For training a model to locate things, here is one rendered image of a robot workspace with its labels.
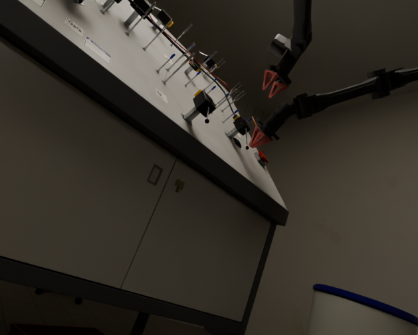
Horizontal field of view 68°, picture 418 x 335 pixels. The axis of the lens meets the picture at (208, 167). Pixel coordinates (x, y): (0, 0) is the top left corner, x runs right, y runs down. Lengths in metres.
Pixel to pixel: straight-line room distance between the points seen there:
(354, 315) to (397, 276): 0.79
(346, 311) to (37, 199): 1.64
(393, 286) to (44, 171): 2.37
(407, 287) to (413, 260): 0.19
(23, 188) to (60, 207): 0.09
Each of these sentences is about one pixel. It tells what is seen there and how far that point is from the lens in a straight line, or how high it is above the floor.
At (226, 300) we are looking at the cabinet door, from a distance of 1.18.
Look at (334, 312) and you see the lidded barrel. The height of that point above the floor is 0.58.
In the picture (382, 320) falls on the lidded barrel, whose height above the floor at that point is 0.62.
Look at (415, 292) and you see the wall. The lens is 2.61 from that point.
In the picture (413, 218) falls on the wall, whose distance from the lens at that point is 2.75.
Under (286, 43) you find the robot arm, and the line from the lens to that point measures 1.32.
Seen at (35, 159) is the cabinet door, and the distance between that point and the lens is 0.76.
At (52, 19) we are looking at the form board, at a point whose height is 0.90.
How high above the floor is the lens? 0.52
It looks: 18 degrees up
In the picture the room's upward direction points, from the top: 21 degrees clockwise
